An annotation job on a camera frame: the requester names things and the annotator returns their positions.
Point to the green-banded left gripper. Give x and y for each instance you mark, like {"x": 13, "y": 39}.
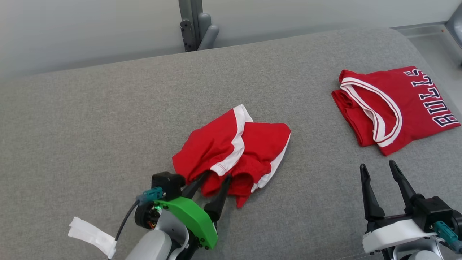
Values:
{"x": 195, "y": 220}

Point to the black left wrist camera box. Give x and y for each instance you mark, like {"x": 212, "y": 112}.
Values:
{"x": 168, "y": 184}

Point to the red Bulls jersey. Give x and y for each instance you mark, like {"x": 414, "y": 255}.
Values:
{"x": 397, "y": 94}

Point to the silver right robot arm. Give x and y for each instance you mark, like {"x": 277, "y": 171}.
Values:
{"x": 418, "y": 254}

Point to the grey fabric sofa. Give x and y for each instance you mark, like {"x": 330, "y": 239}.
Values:
{"x": 108, "y": 126}

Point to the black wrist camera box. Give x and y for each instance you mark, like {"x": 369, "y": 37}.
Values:
{"x": 168, "y": 184}
{"x": 436, "y": 209}

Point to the red shorts with white stripes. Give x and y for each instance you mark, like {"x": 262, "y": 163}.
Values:
{"x": 209, "y": 144}

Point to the grey metal post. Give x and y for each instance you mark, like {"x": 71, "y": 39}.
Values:
{"x": 189, "y": 25}

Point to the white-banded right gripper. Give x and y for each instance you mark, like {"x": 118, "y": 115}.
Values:
{"x": 393, "y": 234}

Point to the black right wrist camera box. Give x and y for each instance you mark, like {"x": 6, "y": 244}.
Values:
{"x": 436, "y": 209}

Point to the white tape strip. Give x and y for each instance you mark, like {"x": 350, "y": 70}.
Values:
{"x": 92, "y": 234}

